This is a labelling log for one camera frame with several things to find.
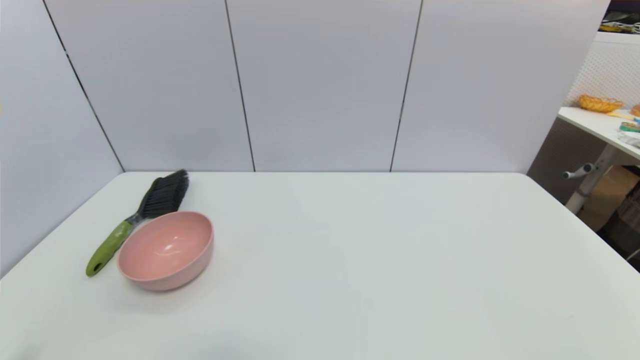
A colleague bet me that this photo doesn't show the black brush with green handle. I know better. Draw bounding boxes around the black brush with green handle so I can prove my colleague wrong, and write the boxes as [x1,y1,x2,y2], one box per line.
[85,169,191,278]

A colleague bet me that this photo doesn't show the pink bowl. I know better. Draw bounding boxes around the pink bowl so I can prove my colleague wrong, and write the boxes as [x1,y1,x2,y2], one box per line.
[116,210,215,292]

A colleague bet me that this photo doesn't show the white side table leg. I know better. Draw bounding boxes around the white side table leg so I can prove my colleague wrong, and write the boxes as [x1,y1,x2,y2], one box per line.
[565,145,617,215]

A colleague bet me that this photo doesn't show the white side table top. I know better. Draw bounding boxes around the white side table top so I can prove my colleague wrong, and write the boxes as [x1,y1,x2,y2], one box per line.
[558,106,640,162]

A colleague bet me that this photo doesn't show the brown cardboard box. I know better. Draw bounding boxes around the brown cardboard box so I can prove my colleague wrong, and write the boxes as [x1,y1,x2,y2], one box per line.
[579,165,640,232]

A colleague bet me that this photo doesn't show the yellow woven basket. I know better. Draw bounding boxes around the yellow woven basket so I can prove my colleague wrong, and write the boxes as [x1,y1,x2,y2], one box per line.
[578,94,624,114]

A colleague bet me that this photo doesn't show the perforated pegboard panel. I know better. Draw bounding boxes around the perforated pegboard panel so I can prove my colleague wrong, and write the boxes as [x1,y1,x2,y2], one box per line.
[527,31,640,201]

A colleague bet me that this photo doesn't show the white crank handle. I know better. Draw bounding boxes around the white crank handle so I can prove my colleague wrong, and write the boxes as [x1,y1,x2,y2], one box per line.
[563,163,599,180]

